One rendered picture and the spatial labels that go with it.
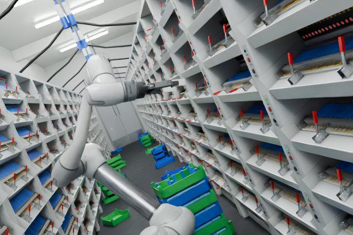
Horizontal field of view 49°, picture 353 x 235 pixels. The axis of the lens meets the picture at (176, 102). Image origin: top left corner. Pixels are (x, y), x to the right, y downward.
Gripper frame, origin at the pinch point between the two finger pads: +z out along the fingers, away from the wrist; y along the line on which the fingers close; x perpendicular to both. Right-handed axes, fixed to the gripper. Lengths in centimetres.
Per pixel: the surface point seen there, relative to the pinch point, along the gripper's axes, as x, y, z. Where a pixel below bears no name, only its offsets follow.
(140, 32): 98, -212, 54
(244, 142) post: -32, -17, 37
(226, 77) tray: 3.2, -12.3, 32.6
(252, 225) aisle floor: -87, -73, 63
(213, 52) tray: 12.6, 5.3, 18.6
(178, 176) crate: -46, -75, 18
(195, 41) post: 24.0, -12.7, 19.1
